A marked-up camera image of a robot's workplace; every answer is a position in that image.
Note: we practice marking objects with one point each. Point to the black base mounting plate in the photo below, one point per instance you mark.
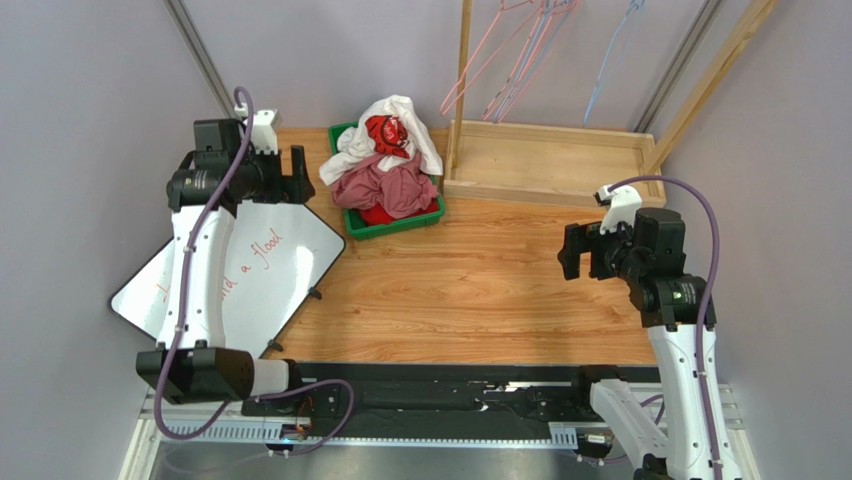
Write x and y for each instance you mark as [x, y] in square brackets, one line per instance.
[446, 386]

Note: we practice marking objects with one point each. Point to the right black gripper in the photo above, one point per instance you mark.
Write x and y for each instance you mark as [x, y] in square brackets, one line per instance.
[594, 251]

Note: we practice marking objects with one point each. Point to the white t-shirt red print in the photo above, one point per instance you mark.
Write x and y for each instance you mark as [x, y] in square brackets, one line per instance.
[389, 129]

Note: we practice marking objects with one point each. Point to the right blue wire hanger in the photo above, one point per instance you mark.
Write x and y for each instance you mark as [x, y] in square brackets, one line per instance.
[616, 49]

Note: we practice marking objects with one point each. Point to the wooden rack post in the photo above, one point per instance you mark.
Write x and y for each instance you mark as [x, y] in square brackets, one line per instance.
[748, 24]
[460, 86]

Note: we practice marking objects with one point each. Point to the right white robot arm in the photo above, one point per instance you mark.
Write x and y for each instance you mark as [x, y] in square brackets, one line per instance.
[648, 256]

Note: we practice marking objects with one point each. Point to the light blue wire hanger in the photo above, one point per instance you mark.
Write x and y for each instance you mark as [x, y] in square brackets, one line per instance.
[550, 12]

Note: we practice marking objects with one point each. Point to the dusty pink t-shirt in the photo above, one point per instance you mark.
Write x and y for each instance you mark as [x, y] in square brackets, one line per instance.
[402, 191]

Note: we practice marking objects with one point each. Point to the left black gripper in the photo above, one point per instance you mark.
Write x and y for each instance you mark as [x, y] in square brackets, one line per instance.
[297, 188]

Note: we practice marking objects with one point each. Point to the aluminium corner profile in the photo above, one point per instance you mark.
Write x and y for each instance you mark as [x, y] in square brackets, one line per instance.
[694, 36]
[185, 25]

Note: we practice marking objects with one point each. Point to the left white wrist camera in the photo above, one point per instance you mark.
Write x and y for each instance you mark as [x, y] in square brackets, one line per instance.
[263, 135]

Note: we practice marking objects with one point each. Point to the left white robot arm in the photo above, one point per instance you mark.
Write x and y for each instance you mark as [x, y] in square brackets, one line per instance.
[234, 161]

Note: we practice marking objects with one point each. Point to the right aluminium corner profile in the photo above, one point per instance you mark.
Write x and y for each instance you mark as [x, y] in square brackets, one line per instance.
[694, 36]

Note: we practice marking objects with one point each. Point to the green plastic bin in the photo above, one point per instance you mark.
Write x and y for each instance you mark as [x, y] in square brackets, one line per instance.
[359, 228]

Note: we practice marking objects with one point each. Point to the wooden rack right post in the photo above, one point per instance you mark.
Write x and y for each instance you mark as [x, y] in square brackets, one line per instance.
[748, 24]

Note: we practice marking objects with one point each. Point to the left aluminium corner profile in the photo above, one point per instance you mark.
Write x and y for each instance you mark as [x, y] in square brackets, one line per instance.
[185, 25]

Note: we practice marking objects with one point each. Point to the wooden rack base tray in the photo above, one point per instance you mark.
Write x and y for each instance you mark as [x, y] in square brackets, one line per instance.
[540, 164]

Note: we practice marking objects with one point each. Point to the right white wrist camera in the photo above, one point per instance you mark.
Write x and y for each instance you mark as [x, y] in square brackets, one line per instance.
[622, 203]

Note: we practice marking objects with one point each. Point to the aluminium frame rail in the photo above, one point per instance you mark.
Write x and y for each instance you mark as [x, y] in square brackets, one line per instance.
[521, 415]

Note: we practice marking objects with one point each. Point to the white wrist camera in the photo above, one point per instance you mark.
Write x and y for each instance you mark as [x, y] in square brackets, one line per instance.
[622, 203]
[263, 135]

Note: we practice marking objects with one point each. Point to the wooden rack left post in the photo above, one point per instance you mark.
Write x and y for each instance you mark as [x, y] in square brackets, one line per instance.
[460, 86]

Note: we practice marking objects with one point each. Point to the white whiteboard black frame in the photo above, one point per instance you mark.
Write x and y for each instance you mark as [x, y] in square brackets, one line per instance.
[277, 254]

